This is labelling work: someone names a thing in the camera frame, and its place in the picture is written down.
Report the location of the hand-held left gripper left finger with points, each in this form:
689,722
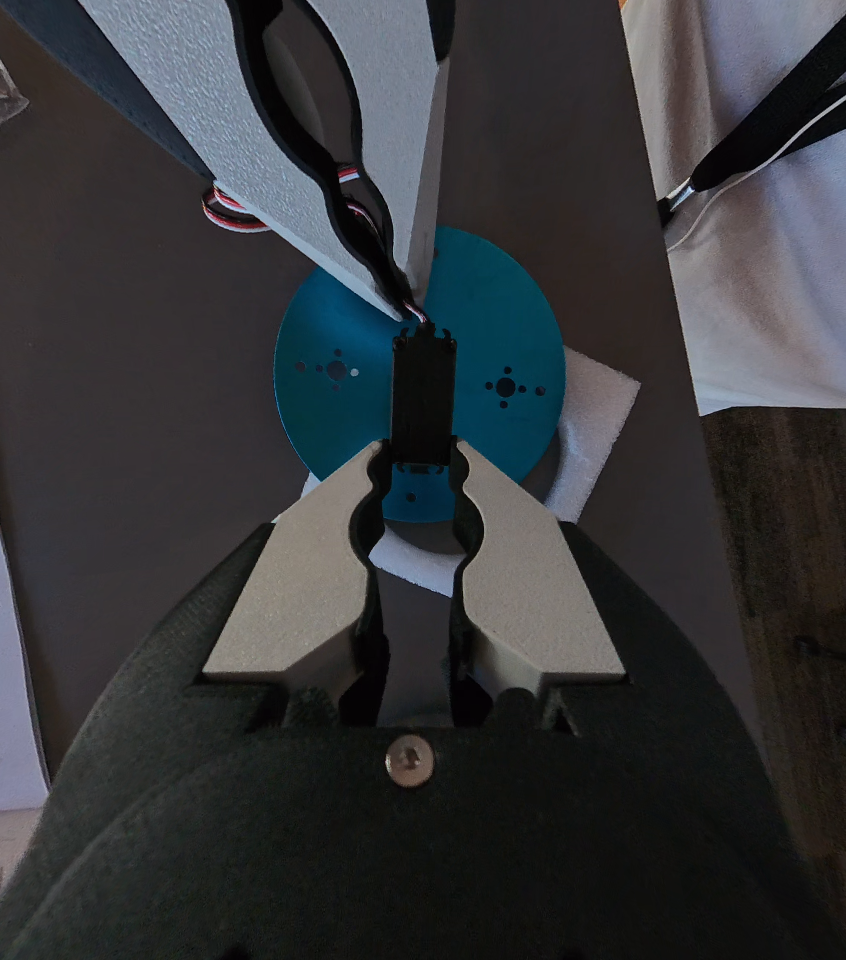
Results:
303,600

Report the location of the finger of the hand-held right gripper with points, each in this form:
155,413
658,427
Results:
198,90
400,112

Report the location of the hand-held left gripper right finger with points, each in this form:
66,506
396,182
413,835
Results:
535,600

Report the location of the blue round metal plate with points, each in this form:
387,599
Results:
498,300

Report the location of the dark grey desk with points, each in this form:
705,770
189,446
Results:
130,300

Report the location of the white foam sheet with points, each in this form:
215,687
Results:
595,420

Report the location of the person in white shirt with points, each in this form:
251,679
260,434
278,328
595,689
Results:
805,300

